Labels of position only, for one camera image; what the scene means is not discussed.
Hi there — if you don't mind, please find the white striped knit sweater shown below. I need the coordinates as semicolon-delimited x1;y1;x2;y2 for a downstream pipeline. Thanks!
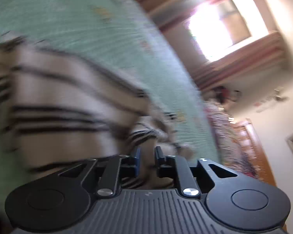
0;35;194;188

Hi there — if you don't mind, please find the floral pink pillow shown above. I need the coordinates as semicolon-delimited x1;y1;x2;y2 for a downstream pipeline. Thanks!
205;101;258;179

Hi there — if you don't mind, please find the wooden bed headboard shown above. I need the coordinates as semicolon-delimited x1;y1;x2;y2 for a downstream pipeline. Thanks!
233;119;276;186

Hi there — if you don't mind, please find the green quilted bee bedspread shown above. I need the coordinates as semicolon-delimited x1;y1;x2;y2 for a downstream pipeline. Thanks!
0;0;220;214

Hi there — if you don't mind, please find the pink striped curtain right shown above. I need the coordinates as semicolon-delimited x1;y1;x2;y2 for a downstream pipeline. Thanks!
190;31;287;92

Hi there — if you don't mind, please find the wall hanging ornament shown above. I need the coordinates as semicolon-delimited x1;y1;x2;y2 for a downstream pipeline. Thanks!
254;87;289;113

